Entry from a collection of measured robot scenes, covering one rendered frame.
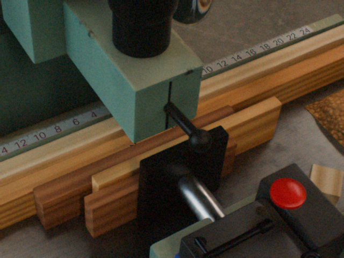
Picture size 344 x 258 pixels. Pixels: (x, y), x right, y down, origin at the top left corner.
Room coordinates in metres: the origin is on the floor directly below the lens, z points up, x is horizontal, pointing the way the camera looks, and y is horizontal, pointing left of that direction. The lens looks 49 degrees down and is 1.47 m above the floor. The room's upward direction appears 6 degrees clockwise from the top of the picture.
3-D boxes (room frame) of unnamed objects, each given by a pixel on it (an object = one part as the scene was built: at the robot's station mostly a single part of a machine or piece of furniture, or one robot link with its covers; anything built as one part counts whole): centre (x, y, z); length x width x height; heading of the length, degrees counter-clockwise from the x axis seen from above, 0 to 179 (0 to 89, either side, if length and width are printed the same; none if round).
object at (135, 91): (0.46, 0.04, 1.03); 0.14 x 0.07 x 0.09; 36
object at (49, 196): (0.42, 0.03, 0.92); 0.23 x 0.02 x 0.04; 126
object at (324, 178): (0.42, -0.16, 0.92); 0.03 x 0.03 x 0.03; 79
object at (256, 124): (0.44, -0.02, 0.93); 0.22 x 0.01 x 0.06; 126
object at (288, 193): (0.33, -0.10, 1.02); 0.03 x 0.03 x 0.01
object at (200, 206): (0.37, -0.03, 0.95); 0.09 x 0.07 x 0.09; 126
